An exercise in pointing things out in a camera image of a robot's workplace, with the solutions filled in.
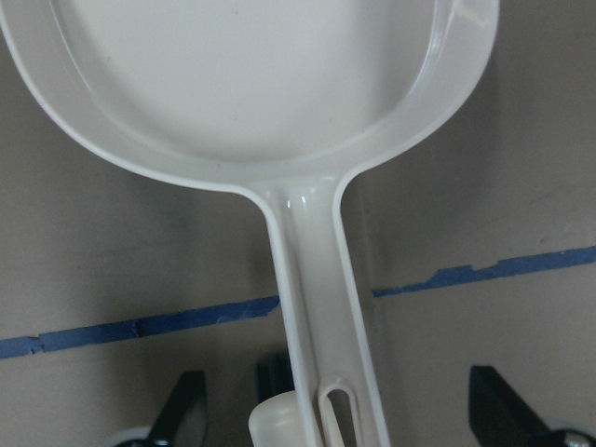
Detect beige plastic dustpan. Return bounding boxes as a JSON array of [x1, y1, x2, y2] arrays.
[[1, 1, 499, 446]]

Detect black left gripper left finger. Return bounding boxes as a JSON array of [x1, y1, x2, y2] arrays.
[[145, 371, 207, 447]]

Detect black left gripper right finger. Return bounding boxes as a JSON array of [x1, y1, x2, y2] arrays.
[[467, 366, 565, 446]]

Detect beige hand brush black bristles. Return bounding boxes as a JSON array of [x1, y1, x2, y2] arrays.
[[249, 352, 302, 446]]

